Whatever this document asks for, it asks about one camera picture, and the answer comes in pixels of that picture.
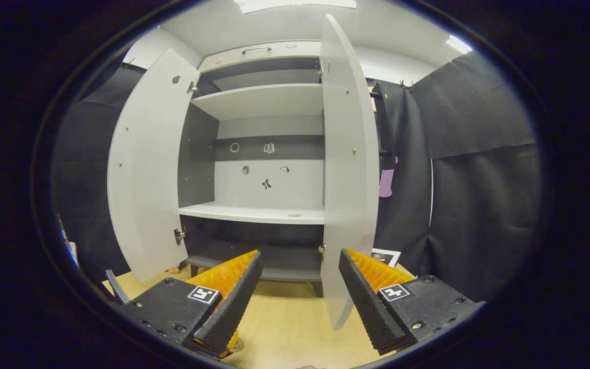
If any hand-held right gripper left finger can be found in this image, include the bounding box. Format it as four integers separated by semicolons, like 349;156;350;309
120;250;264;358

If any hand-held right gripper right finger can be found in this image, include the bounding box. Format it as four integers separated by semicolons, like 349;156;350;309
338;248;481;356

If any white cabinet door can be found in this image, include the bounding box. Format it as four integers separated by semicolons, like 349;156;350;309
319;14;381;330
107;49;201;283

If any black backdrop cloth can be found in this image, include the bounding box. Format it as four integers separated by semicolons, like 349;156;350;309
52;49;541;303

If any small ceiling light panel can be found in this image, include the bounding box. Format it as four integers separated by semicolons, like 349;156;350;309
446;34;473;55

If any long ceiling light panel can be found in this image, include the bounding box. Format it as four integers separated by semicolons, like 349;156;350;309
234;0;357;14

